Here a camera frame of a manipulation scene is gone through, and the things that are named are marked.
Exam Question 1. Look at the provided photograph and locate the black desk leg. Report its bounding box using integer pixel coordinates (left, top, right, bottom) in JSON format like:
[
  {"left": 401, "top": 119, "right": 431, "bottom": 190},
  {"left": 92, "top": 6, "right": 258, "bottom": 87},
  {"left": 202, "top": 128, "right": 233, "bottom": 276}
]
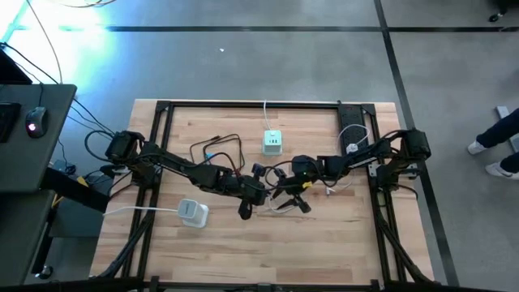
[{"left": 40, "top": 167, "right": 111, "bottom": 213}]

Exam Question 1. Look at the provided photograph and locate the white cube strip cord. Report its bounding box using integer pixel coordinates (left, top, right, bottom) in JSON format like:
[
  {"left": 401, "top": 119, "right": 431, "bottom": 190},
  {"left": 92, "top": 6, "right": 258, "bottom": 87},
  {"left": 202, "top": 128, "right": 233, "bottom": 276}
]
[{"left": 263, "top": 100, "right": 273, "bottom": 131}]

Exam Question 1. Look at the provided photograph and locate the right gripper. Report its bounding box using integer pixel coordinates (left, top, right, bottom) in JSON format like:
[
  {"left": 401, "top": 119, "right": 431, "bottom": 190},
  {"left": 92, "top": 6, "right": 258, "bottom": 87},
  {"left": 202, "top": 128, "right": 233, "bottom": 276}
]
[{"left": 270, "top": 156, "right": 324, "bottom": 214}]

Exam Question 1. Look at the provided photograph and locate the person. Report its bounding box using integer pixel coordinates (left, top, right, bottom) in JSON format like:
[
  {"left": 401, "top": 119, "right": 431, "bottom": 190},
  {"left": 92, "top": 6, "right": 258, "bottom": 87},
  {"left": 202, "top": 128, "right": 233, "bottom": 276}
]
[{"left": 467, "top": 107, "right": 519, "bottom": 181}]

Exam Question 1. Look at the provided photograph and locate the white power cord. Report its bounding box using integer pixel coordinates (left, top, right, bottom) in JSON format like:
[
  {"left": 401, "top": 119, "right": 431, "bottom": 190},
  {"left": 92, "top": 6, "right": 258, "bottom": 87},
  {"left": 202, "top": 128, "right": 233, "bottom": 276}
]
[{"left": 102, "top": 205, "right": 180, "bottom": 217}]

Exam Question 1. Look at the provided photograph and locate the black computer mouse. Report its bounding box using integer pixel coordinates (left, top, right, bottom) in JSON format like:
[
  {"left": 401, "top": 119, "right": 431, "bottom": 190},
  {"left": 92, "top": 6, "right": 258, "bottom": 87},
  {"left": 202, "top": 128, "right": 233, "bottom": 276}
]
[{"left": 24, "top": 106, "right": 49, "bottom": 140}]

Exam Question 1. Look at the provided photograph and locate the grey side desk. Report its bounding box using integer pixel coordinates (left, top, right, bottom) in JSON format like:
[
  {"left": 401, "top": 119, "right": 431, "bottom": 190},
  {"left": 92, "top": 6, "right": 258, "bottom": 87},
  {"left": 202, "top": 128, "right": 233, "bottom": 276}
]
[{"left": 0, "top": 84, "right": 78, "bottom": 194}]

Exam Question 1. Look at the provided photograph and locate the black plug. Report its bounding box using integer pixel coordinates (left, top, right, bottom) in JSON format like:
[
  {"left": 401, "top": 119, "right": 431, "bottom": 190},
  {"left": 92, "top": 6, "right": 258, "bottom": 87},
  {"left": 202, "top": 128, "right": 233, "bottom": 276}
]
[{"left": 99, "top": 161, "right": 127, "bottom": 179}]

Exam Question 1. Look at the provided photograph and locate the thin white charging cable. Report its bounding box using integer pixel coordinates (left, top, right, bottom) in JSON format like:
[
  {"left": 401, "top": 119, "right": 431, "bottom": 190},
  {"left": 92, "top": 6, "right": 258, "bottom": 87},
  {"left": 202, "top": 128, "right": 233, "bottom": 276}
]
[{"left": 324, "top": 123, "right": 372, "bottom": 195}]

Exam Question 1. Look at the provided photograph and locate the black aluminium table frame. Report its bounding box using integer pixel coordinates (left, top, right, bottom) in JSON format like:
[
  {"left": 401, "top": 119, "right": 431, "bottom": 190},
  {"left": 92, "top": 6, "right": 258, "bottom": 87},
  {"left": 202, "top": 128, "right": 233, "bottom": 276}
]
[{"left": 89, "top": 99, "right": 435, "bottom": 292}]

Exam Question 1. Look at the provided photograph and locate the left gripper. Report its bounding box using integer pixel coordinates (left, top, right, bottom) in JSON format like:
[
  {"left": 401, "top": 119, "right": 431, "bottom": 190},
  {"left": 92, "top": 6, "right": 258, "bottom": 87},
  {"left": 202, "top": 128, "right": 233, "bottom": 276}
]
[{"left": 238, "top": 164, "right": 281, "bottom": 220}]

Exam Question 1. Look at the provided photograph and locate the black desk caster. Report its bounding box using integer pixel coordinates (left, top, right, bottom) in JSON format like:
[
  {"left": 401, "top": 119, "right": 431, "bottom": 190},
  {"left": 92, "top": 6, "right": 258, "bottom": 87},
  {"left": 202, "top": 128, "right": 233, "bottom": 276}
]
[{"left": 34, "top": 264, "right": 54, "bottom": 281}]

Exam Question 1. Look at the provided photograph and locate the green white cube power strip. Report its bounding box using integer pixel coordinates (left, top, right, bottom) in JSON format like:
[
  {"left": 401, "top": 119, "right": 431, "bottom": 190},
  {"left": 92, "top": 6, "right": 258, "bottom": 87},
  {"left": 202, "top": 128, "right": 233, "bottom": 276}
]
[{"left": 261, "top": 129, "right": 284, "bottom": 157}]

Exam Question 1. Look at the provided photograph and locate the black power strip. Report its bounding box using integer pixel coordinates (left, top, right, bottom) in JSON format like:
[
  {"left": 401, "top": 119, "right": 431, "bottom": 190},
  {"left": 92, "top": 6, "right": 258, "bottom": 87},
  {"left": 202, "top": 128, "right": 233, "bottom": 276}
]
[{"left": 338, "top": 103, "right": 371, "bottom": 157}]

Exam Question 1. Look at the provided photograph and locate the laptop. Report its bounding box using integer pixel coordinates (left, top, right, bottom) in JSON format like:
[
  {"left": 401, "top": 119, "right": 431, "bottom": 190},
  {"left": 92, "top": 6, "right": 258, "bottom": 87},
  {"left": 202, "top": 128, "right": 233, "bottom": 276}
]
[{"left": 0, "top": 48, "right": 32, "bottom": 85}]

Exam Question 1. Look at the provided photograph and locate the white charger adapter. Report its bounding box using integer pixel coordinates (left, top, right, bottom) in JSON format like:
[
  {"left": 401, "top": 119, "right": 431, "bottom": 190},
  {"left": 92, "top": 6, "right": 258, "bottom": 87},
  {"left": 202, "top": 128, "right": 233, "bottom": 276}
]
[{"left": 177, "top": 198, "right": 210, "bottom": 229}]

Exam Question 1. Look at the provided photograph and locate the black keyboard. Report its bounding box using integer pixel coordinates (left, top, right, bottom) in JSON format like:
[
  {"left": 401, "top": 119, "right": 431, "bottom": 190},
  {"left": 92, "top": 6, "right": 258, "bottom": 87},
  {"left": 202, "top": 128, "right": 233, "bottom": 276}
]
[{"left": 0, "top": 102, "right": 21, "bottom": 144}]

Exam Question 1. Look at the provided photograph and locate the grey floor cable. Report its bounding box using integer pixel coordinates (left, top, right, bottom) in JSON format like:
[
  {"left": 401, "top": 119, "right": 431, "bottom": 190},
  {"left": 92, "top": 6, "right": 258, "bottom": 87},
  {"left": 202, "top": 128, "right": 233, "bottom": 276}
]
[{"left": 24, "top": 0, "right": 64, "bottom": 85}]

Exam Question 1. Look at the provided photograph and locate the black USB cable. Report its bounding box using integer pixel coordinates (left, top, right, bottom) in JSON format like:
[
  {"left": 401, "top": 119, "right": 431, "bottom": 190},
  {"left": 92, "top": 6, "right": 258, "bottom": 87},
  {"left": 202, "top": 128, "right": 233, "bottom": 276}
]
[{"left": 188, "top": 132, "right": 247, "bottom": 174}]

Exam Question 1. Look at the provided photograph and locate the white shoe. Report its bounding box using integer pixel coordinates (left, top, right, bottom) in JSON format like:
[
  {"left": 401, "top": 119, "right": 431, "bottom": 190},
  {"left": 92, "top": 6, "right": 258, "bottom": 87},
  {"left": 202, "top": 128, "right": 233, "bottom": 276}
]
[
  {"left": 485, "top": 161, "right": 519, "bottom": 181},
  {"left": 467, "top": 140, "right": 487, "bottom": 156}
]

